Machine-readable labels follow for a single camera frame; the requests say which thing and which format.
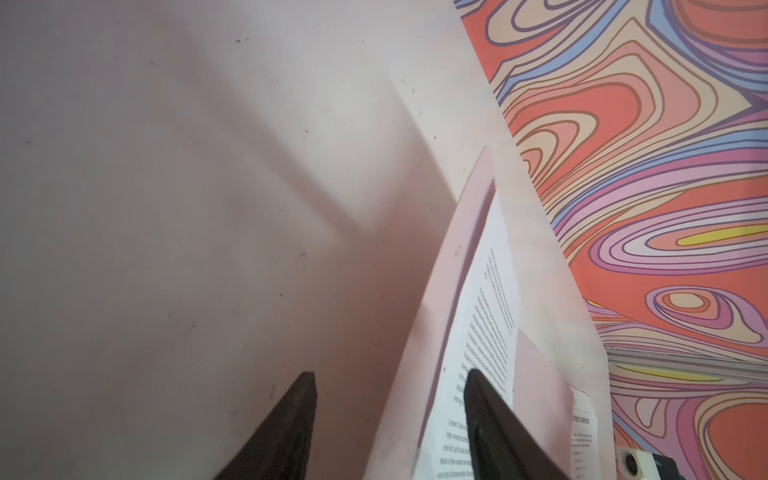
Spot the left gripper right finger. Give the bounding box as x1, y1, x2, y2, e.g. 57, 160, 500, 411
464, 369, 567, 480

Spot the pink folder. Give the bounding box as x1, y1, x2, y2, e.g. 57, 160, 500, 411
365, 149, 573, 479

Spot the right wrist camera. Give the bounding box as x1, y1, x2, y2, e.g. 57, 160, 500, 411
616, 447, 684, 480

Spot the printed paper sheet top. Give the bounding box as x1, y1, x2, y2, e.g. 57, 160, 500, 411
412, 197, 521, 479

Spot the printed paper sheet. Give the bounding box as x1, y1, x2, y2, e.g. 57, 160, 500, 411
570, 386, 602, 480
412, 197, 521, 479

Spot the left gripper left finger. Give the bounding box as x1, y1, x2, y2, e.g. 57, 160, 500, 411
216, 372, 317, 480

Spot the printed paper sheet bottom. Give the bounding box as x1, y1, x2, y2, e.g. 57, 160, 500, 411
570, 386, 602, 480

